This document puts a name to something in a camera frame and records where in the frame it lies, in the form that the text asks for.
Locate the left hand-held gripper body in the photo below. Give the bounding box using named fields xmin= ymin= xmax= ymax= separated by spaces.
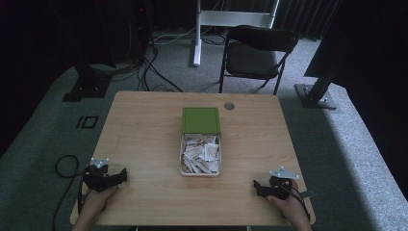
xmin=82 ymin=157 xmax=114 ymax=193

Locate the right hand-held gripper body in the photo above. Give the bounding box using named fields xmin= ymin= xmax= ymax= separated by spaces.
xmin=268 ymin=166 xmax=301 ymax=200

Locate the white drawer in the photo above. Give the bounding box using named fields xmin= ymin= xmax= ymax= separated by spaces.
xmin=179 ymin=132 xmax=222 ymax=177

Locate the green box lid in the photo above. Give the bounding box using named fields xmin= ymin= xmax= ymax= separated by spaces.
xmin=181 ymin=107 xmax=222 ymax=135

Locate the person's right hand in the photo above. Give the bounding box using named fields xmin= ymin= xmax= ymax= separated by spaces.
xmin=266 ymin=178 xmax=311 ymax=223

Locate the person's left hand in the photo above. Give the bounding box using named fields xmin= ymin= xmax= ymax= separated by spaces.
xmin=78 ymin=186 xmax=118 ymax=225

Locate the pile of white packets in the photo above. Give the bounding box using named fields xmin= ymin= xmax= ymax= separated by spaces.
xmin=182 ymin=134 xmax=220 ymax=175

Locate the black metal stand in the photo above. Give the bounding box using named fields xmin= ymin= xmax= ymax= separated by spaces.
xmin=61 ymin=57 xmax=114 ymax=103
xmin=293 ymin=32 xmax=346 ymax=111

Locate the black folding chair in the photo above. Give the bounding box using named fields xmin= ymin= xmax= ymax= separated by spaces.
xmin=218 ymin=24 xmax=300 ymax=96

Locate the dark equipment tower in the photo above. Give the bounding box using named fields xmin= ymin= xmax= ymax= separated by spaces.
xmin=113 ymin=0 xmax=152 ymax=62

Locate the dark curtain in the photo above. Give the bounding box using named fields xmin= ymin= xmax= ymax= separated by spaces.
xmin=220 ymin=0 xmax=342 ymax=41

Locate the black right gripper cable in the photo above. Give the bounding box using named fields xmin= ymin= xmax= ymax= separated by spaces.
xmin=288 ymin=184 xmax=312 ymax=222

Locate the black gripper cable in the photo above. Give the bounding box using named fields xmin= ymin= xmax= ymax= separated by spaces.
xmin=288 ymin=184 xmax=312 ymax=222
xmin=51 ymin=154 xmax=89 ymax=231

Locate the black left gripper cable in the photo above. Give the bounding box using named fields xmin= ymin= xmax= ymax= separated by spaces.
xmin=51 ymin=154 xmax=89 ymax=231

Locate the black floor cable bundle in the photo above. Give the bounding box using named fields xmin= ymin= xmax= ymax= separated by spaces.
xmin=89 ymin=44 xmax=185 ymax=94

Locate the white floor cable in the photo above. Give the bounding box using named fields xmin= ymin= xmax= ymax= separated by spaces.
xmin=152 ymin=26 xmax=197 ymax=46

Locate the white desk frame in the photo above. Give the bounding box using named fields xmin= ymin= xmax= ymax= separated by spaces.
xmin=191 ymin=0 xmax=281 ymax=68

